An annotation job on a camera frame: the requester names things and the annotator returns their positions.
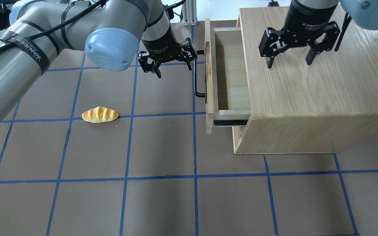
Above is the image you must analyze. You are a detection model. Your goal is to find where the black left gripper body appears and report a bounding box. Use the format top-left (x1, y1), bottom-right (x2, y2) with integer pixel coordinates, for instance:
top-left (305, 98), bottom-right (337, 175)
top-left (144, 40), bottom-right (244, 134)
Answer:
top-left (141, 25), bottom-right (184, 63)

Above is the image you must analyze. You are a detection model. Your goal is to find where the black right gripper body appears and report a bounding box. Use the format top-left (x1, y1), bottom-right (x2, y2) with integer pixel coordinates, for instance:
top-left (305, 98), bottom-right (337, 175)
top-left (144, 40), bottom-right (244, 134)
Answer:
top-left (283, 0), bottom-right (337, 38)

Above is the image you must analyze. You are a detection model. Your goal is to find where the black drawer handle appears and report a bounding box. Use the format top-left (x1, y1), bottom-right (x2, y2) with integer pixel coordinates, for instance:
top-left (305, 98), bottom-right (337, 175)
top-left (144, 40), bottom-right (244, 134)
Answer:
top-left (192, 59), bottom-right (206, 98)

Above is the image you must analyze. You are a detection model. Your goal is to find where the wooden drawer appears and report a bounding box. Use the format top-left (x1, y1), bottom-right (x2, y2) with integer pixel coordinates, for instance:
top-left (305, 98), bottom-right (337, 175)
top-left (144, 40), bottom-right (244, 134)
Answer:
top-left (204, 18), bottom-right (251, 134)

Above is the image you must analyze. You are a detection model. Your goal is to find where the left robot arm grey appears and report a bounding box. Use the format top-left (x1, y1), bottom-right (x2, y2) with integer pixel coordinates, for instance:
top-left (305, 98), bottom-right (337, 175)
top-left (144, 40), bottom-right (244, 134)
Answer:
top-left (0, 0), bottom-right (198, 123)

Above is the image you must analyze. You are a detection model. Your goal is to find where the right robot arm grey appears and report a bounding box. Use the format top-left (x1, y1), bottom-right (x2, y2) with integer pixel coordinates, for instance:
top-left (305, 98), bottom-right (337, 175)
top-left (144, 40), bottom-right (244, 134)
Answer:
top-left (259, 0), bottom-right (378, 68)

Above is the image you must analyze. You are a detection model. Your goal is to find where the light wooden drawer cabinet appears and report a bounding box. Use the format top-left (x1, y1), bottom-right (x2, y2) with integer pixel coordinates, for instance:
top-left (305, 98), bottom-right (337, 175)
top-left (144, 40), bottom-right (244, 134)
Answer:
top-left (233, 7), bottom-right (378, 154)

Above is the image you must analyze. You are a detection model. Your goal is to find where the toy bread roll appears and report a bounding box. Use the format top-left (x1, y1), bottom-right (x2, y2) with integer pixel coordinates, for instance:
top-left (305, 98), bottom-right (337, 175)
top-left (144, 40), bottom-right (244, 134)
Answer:
top-left (81, 106), bottom-right (119, 123)

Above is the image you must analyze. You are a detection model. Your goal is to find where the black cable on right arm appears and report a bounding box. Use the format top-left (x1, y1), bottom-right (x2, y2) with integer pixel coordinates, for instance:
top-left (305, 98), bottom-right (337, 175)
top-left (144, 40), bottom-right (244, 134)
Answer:
top-left (335, 13), bottom-right (352, 52)

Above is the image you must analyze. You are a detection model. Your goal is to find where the aluminium profile post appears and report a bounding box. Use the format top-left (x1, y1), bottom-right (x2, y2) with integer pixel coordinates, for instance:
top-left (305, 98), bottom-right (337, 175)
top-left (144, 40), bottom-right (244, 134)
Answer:
top-left (181, 0), bottom-right (198, 26)

